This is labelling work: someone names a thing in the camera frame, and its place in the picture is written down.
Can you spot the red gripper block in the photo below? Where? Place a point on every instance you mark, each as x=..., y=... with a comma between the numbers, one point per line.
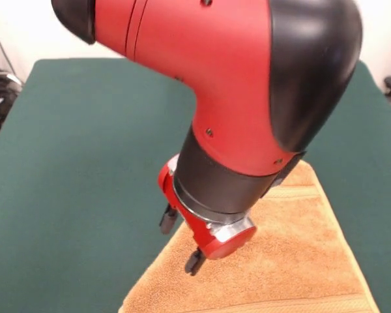
x=208, y=241

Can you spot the tan terry towel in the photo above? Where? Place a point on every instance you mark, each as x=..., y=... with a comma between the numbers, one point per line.
x=296, y=261

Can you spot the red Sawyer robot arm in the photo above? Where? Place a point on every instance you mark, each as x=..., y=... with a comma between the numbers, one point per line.
x=231, y=81

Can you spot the dark green table cloth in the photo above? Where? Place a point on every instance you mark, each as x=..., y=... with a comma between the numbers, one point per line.
x=68, y=163

